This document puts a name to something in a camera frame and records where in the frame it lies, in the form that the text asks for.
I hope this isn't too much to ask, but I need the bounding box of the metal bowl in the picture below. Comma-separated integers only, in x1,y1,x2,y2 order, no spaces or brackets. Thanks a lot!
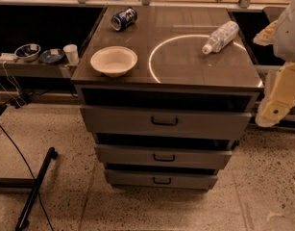
14,43,41,62

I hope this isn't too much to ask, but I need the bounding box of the grey side shelf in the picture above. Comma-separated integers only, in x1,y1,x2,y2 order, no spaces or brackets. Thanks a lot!
0,62,76,78

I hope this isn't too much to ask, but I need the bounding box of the blue soda can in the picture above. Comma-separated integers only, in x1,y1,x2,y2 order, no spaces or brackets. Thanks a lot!
111,7,137,32

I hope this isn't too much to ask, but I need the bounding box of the dark blue bowl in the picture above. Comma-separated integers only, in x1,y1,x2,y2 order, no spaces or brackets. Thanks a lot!
39,48,64,64

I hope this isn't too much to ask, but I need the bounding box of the black cable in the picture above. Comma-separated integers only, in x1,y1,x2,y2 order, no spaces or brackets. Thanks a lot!
0,121,55,231

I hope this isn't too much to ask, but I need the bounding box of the grey bottom drawer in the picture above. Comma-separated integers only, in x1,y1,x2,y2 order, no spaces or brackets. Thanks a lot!
105,169,217,191

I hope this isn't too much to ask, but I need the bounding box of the dark wooden drawer cabinet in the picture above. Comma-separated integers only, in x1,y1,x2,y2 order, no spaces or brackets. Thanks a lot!
72,6,263,176

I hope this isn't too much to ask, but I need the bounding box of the white power strip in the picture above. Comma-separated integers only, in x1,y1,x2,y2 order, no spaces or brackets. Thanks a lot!
0,53,16,62

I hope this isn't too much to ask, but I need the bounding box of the clear plastic water bottle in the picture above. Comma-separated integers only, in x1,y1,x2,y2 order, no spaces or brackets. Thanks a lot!
202,21,239,55

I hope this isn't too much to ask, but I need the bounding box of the black stand base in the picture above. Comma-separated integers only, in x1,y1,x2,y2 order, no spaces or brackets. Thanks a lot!
0,147,58,231

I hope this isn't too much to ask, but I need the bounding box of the grey top drawer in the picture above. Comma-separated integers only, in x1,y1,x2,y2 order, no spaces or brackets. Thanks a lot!
81,105,251,140

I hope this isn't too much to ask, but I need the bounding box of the white paper bowl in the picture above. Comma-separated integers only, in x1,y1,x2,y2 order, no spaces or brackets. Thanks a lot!
90,46,137,77

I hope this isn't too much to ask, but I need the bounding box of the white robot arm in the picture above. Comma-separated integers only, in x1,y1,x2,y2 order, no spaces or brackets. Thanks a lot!
253,0,295,127

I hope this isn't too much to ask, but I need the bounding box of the white paper cup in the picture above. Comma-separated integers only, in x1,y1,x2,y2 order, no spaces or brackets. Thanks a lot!
63,44,79,64

